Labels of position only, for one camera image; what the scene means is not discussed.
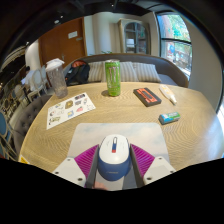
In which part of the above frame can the arched glass-door cabinet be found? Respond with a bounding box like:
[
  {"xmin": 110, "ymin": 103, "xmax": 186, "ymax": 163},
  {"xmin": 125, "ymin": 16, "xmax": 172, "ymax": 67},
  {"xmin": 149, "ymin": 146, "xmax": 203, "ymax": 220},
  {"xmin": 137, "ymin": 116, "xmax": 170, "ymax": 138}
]
[{"xmin": 117, "ymin": 18, "xmax": 151, "ymax": 55}]

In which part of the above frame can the pale cloud-print mouse pad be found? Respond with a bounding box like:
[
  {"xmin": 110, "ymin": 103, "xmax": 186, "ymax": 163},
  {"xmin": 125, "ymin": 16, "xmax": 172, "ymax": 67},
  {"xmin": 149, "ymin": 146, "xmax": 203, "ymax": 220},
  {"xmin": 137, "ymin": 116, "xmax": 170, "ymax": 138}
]
[{"xmin": 66, "ymin": 122, "xmax": 171, "ymax": 168}]

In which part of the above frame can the green drink can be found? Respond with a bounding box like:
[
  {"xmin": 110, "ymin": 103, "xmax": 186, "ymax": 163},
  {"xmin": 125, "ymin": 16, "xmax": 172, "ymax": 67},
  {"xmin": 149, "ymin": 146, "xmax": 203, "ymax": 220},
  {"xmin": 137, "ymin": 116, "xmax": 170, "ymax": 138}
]
[{"xmin": 104, "ymin": 59, "xmax": 122, "ymax": 97}]

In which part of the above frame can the brown wooden door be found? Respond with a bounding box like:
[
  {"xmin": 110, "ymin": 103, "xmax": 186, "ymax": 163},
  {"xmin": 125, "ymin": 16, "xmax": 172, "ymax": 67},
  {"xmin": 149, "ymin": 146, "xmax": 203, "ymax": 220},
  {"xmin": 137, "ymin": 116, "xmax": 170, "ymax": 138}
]
[{"xmin": 38, "ymin": 17, "xmax": 88, "ymax": 69}]

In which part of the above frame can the white dining chair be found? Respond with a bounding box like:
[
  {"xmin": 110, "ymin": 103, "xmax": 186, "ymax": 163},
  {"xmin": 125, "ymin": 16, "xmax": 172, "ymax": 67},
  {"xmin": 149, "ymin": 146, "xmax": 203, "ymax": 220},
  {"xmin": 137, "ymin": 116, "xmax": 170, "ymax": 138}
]
[{"xmin": 27, "ymin": 66, "xmax": 48, "ymax": 101}]

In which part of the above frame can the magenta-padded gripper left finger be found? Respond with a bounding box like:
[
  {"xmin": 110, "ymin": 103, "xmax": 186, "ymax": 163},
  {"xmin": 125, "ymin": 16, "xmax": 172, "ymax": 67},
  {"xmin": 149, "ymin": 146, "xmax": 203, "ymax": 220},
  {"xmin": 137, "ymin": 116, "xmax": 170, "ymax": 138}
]
[{"xmin": 52, "ymin": 143, "xmax": 101, "ymax": 190}]

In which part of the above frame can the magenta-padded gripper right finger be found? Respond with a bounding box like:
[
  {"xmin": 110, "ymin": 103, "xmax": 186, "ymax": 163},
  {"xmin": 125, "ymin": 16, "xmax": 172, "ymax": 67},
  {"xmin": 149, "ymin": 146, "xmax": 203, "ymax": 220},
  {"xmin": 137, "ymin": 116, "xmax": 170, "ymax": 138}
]
[{"xmin": 128, "ymin": 143, "xmax": 177, "ymax": 190}]

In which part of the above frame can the group of blue-backed chairs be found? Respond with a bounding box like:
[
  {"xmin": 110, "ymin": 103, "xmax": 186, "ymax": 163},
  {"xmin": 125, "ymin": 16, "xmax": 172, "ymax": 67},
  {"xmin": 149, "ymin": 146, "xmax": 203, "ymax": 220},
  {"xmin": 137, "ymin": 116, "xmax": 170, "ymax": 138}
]
[{"xmin": 0, "ymin": 84, "xmax": 21, "ymax": 161}]

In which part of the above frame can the grey curved sofa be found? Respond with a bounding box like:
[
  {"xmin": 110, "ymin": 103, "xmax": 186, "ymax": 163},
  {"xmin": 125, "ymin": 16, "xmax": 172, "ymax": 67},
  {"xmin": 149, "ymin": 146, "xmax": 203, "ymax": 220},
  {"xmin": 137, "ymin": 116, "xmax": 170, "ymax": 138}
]
[{"xmin": 63, "ymin": 53, "xmax": 189, "ymax": 88}]

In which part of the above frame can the black and red flat box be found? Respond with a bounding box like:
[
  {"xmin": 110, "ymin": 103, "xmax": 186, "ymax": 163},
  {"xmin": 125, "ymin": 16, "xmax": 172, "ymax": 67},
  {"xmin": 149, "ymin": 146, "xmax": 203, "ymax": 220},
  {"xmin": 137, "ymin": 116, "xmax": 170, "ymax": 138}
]
[{"xmin": 133, "ymin": 87, "xmax": 163, "ymax": 108}]

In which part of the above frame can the white squeeze tube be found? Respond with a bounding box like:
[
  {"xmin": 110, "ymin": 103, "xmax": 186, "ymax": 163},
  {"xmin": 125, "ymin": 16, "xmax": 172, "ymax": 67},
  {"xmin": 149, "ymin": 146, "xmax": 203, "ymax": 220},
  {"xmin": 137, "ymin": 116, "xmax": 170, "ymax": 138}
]
[{"xmin": 158, "ymin": 84, "xmax": 178, "ymax": 105}]

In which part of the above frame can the clear shaker bottle white lid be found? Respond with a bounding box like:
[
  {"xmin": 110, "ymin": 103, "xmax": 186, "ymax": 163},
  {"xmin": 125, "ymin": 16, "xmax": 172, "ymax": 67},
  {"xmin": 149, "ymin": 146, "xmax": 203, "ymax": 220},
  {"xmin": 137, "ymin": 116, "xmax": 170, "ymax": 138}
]
[{"xmin": 44, "ymin": 58, "xmax": 69, "ymax": 99}]

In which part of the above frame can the small teal gum pack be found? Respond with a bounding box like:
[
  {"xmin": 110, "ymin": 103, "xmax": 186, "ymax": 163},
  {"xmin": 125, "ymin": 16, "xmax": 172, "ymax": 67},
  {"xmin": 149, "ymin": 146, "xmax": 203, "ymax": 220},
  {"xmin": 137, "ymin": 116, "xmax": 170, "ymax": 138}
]
[{"xmin": 158, "ymin": 111, "xmax": 181, "ymax": 126}]

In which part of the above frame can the white and blue computer mouse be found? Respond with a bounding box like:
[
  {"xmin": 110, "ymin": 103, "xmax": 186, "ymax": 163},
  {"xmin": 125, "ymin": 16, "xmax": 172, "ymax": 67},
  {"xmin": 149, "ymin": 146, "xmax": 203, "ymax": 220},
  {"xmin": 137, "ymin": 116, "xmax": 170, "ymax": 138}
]
[{"xmin": 97, "ymin": 133, "xmax": 132, "ymax": 182}]

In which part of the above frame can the striped cushion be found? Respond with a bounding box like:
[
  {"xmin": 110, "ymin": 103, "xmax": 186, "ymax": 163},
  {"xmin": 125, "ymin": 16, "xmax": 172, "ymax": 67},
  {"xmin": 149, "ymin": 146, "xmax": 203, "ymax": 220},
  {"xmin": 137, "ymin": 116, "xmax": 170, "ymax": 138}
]
[
  {"xmin": 133, "ymin": 62, "xmax": 162, "ymax": 84},
  {"xmin": 119, "ymin": 61, "xmax": 139, "ymax": 83},
  {"xmin": 87, "ymin": 61, "xmax": 107, "ymax": 83}
]

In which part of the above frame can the black-framed window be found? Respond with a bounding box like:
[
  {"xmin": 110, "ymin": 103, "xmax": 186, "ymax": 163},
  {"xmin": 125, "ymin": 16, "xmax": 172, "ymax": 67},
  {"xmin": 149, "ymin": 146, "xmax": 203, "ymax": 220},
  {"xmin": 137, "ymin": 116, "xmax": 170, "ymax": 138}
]
[{"xmin": 156, "ymin": 12, "xmax": 193, "ymax": 81}]

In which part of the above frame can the person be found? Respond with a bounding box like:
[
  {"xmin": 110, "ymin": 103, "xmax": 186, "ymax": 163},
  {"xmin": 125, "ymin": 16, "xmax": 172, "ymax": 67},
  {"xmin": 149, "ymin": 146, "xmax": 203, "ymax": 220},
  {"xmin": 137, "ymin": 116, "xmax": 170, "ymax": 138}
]
[{"xmin": 20, "ymin": 65, "xmax": 34, "ymax": 86}]

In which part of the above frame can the white sticker sheet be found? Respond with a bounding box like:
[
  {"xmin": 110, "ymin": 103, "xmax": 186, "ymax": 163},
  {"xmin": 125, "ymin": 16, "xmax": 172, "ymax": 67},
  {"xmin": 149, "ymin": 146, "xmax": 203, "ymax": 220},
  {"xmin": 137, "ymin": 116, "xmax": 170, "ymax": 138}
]
[{"xmin": 46, "ymin": 92, "xmax": 97, "ymax": 130}]

